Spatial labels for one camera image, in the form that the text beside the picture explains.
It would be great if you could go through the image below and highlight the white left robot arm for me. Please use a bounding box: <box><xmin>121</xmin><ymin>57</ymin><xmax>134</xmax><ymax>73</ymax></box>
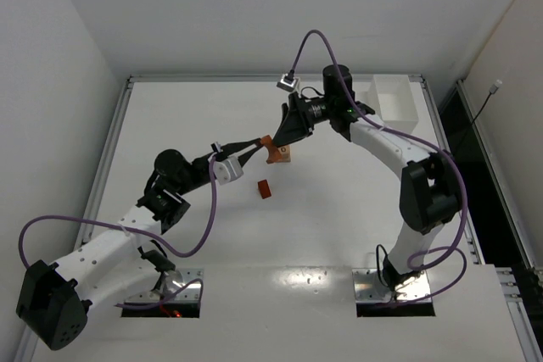
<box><xmin>15</xmin><ymin>139</ymin><xmax>262</xmax><ymax>351</ymax></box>

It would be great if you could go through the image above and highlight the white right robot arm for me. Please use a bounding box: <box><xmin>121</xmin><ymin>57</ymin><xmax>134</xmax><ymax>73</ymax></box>
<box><xmin>272</xmin><ymin>65</ymin><xmax>461</xmax><ymax>290</ymax></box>

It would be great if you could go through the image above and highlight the light wood cube letter O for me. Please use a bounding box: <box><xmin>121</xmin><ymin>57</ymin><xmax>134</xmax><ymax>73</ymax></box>
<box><xmin>278</xmin><ymin>145</ymin><xmax>291</xmax><ymax>157</ymax></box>

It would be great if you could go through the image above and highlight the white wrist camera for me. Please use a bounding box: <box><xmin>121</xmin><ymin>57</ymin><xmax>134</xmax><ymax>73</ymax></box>
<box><xmin>276</xmin><ymin>74</ymin><xmax>299</xmax><ymax>92</ymax></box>
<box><xmin>213</xmin><ymin>155</ymin><xmax>244</xmax><ymax>185</ymax></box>

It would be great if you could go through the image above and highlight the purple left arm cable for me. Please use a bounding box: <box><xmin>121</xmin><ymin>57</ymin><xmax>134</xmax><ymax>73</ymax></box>
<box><xmin>17</xmin><ymin>153</ymin><xmax>220</xmax><ymax>310</ymax></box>

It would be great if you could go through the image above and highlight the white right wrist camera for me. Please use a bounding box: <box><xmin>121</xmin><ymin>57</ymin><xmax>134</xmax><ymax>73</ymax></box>
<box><xmin>276</xmin><ymin>74</ymin><xmax>299</xmax><ymax>92</ymax></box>

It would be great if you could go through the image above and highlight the metal base plate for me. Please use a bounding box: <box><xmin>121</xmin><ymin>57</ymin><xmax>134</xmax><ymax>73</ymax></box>
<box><xmin>352</xmin><ymin>268</ymin><xmax>430</xmax><ymax>304</ymax></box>
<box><xmin>125</xmin><ymin>268</ymin><xmax>204</xmax><ymax>304</ymax></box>

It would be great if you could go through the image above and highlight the white perforated box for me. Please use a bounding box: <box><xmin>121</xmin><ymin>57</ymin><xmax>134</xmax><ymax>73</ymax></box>
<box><xmin>367</xmin><ymin>75</ymin><xmax>419</xmax><ymax>134</ymax></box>

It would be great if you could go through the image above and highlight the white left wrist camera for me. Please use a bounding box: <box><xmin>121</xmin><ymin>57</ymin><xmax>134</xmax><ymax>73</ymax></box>
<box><xmin>213</xmin><ymin>155</ymin><xmax>244</xmax><ymax>185</ymax></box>

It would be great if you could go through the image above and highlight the aluminium table frame rail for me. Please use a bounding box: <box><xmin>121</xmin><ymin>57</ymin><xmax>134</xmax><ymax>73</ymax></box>
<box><xmin>12</xmin><ymin>73</ymin><xmax>543</xmax><ymax>362</ymax></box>

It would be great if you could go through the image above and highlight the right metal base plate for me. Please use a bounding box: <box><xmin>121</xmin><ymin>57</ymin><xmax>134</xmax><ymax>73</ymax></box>
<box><xmin>352</xmin><ymin>268</ymin><xmax>430</xmax><ymax>304</ymax></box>

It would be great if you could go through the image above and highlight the red-brown wood block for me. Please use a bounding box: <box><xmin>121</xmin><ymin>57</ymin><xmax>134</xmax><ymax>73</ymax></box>
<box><xmin>260</xmin><ymin>135</ymin><xmax>280</xmax><ymax>164</ymax></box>
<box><xmin>257</xmin><ymin>180</ymin><xmax>272</xmax><ymax>199</ymax></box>

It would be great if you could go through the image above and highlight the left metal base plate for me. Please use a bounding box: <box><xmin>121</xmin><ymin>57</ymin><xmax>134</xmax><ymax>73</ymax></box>
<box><xmin>125</xmin><ymin>268</ymin><xmax>204</xmax><ymax>304</ymax></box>

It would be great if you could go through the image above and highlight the black wall cable white plug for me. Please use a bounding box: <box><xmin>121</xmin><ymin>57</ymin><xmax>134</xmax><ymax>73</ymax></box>
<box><xmin>468</xmin><ymin>79</ymin><xmax>504</xmax><ymax>128</ymax></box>

